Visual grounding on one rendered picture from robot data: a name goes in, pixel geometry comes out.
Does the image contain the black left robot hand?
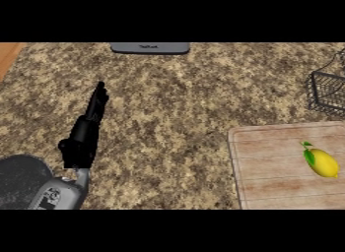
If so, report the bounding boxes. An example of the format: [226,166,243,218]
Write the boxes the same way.
[57,81,112,170]

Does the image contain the yellow lemon with green leaf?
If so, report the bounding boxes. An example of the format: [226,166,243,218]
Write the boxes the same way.
[301,141,341,179]

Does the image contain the black wire tiered basket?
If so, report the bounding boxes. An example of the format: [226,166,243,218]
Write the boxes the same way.
[305,41,345,121]

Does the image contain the pale wooden cutting board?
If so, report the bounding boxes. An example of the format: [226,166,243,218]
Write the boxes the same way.
[227,120,345,211]

